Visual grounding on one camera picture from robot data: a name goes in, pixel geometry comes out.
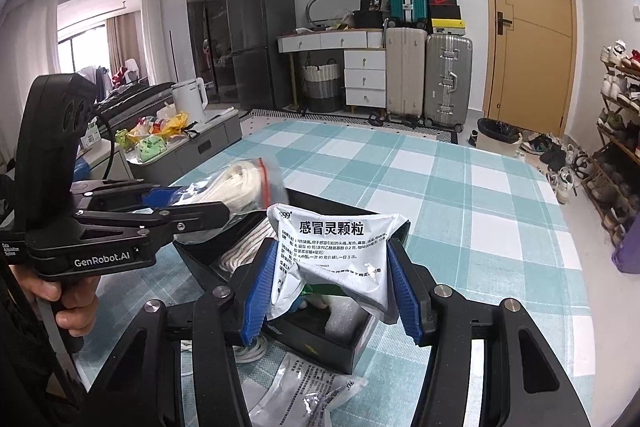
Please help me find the group of shoes on floor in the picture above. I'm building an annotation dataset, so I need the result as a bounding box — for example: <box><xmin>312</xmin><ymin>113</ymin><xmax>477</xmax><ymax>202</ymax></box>
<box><xmin>520</xmin><ymin>132</ymin><xmax>591</xmax><ymax>204</ymax></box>

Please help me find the dark sofa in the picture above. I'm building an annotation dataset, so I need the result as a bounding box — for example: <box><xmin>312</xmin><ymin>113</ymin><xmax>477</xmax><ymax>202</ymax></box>
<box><xmin>95</xmin><ymin>79</ymin><xmax>176</xmax><ymax>128</ymax></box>

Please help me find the white kettle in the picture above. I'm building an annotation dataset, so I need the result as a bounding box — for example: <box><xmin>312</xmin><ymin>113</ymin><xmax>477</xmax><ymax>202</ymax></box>
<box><xmin>171</xmin><ymin>78</ymin><xmax>207</xmax><ymax>122</ymax></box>

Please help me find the person's left hand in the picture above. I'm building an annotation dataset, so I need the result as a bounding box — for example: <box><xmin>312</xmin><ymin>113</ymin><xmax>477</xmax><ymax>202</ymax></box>
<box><xmin>7</xmin><ymin>264</ymin><xmax>101</xmax><ymax>334</ymax></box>

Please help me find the purple bag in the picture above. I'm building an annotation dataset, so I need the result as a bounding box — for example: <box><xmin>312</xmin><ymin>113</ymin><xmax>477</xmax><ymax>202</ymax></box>
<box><xmin>612</xmin><ymin>217</ymin><xmax>640</xmax><ymax>275</ymax></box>

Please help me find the white trash bin black bag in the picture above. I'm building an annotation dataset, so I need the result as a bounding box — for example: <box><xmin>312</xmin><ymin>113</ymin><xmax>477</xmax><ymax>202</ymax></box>
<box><xmin>476</xmin><ymin>118</ymin><xmax>521</xmax><ymax>152</ymax></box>

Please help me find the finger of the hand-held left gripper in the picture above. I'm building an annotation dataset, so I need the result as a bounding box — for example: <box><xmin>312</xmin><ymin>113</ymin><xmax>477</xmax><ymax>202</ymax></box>
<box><xmin>70</xmin><ymin>179</ymin><xmax>188</xmax><ymax>210</ymax></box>
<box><xmin>74</xmin><ymin>201</ymin><xmax>232</xmax><ymax>240</ymax></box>

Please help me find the silver suitcase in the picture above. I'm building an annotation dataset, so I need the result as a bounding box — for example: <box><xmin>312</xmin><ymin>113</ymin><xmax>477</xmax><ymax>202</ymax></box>
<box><xmin>424</xmin><ymin>33</ymin><xmax>473</xmax><ymax>130</ymax></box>

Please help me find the beige suitcase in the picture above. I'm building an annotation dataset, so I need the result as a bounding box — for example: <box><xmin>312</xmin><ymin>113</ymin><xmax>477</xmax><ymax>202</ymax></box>
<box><xmin>384</xmin><ymin>27</ymin><xmax>428</xmax><ymax>120</ymax></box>

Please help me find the brown curtain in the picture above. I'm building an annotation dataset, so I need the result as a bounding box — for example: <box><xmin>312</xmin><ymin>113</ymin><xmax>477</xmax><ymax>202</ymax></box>
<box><xmin>105</xmin><ymin>14</ymin><xmax>123</xmax><ymax>78</ymax></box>

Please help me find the yellow wooden door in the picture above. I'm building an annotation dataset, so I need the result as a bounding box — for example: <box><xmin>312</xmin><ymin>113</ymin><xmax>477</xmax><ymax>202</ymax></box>
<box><xmin>475</xmin><ymin>0</ymin><xmax>583</xmax><ymax>142</ymax></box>

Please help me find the oval mirror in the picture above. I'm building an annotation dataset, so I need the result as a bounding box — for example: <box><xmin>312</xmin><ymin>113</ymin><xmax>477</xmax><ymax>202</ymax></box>
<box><xmin>305</xmin><ymin>0</ymin><xmax>358</xmax><ymax>30</ymax></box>

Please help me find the white green medicine sachet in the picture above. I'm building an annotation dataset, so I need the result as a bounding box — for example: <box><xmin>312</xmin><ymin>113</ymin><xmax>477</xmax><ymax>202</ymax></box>
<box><xmin>267</xmin><ymin>202</ymin><xmax>411</xmax><ymax>323</ymax></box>

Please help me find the clear bag with paper leaflet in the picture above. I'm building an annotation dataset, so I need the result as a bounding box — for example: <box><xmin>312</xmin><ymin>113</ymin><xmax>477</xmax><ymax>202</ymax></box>
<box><xmin>247</xmin><ymin>349</ymin><xmax>371</xmax><ymax>427</ymax></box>

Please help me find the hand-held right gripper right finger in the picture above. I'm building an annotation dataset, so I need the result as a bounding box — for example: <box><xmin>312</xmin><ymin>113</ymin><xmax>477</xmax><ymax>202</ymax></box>
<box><xmin>387</xmin><ymin>237</ymin><xmax>591</xmax><ymax>427</ymax></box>

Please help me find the wooden shoe rack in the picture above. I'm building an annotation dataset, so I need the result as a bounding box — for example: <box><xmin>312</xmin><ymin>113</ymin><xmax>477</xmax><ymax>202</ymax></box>
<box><xmin>595</xmin><ymin>52</ymin><xmax>640</xmax><ymax>248</ymax></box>

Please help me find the grey white laundry basket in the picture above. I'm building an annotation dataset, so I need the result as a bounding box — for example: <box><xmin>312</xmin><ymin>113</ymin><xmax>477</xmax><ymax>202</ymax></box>
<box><xmin>301</xmin><ymin>63</ymin><xmax>343</xmax><ymax>112</ymax></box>

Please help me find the green snack pack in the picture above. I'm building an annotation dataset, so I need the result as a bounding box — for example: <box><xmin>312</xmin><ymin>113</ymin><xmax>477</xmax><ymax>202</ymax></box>
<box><xmin>136</xmin><ymin>136</ymin><xmax>168</xmax><ymax>162</ymax></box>

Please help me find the black paper bag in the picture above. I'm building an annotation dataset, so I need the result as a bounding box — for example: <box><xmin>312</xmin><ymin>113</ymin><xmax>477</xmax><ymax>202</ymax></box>
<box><xmin>352</xmin><ymin>0</ymin><xmax>388</xmax><ymax>29</ymax></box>

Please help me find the teal white checked tablecloth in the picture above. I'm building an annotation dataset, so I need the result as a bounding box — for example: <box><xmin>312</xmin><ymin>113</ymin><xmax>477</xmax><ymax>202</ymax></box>
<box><xmin>75</xmin><ymin>117</ymin><xmax>593</xmax><ymax>427</ymax></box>

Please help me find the white rope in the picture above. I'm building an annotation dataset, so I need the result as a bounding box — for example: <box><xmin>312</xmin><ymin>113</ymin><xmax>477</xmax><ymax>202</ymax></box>
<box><xmin>215</xmin><ymin>219</ymin><xmax>273</xmax><ymax>278</ymax></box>

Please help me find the yellow snack bag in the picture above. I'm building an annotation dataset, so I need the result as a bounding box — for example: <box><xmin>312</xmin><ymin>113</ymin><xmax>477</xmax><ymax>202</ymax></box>
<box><xmin>157</xmin><ymin>112</ymin><xmax>190</xmax><ymax>140</ymax></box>

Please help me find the white foam sheet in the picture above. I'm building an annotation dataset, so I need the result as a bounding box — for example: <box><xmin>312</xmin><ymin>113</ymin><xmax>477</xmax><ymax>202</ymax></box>
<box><xmin>325</xmin><ymin>297</ymin><xmax>371</xmax><ymax>343</ymax></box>

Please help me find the white curtain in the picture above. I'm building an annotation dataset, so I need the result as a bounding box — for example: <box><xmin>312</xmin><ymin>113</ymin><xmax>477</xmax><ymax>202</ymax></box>
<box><xmin>140</xmin><ymin>0</ymin><xmax>168</xmax><ymax>82</ymax></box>

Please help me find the white plush toy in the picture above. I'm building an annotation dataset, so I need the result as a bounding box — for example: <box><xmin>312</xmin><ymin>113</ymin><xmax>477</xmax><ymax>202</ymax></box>
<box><xmin>300</xmin><ymin>294</ymin><xmax>333</xmax><ymax>314</ymax></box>

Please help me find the white desk with drawers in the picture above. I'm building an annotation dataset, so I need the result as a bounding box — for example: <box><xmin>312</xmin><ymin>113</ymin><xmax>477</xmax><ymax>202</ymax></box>
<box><xmin>277</xmin><ymin>29</ymin><xmax>388</xmax><ymax>112</ymax></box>

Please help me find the white cable coil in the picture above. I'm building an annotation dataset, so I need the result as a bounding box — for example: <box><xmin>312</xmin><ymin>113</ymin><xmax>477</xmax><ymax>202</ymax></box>
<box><xmin>232</xmin><ymin>337</ymin><xmax>268</xmax><ymax>364</ymax></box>

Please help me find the grey refrigerator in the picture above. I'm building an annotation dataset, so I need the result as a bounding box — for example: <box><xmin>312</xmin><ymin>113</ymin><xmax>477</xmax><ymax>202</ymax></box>
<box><xmin>226</xmin><ymin>0</ymin><xmax>297</xmax><ymax>110</ymax></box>

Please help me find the grey side table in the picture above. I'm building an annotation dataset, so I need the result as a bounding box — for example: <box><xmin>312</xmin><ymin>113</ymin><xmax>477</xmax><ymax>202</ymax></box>
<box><xmin>125</xmin><ymin>107</ymin><xmax>243</xmax><ymax>178</ymax></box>

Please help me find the dark glass cabinet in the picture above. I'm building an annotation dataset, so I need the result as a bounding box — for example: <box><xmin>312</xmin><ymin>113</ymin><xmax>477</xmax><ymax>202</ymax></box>
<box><xmin>185</xmin><ymin>0</ymin><xmax>231</xmax><ymax>105</ymax></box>

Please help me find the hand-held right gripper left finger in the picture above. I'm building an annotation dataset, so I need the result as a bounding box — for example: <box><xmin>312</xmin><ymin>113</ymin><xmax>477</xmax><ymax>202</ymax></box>
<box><xmin>92</xmin><ymin>239</ymin><xmax>280</xmax><ymax>427</ymax></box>

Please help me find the black cable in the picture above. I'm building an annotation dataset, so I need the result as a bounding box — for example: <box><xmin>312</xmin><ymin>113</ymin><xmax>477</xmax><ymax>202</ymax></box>
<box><xmin>90</xmin><ymin>104</ymin><xmax>113</xmax><ymax>180</ymax></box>

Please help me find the black cardboard box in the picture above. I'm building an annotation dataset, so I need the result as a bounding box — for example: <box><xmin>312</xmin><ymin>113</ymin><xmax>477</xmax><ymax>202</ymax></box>
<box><xmin>172</xmin><ymin>187</ymin><xmax>396</xmax><ymax>375</ymax></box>

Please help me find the group of shoes on rack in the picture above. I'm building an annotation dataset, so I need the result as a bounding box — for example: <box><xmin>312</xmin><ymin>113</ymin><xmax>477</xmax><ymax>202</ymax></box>
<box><xmin>597</xmin><ymin>39</ymin><xmax>640</xmax><ymax>238</ymax></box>

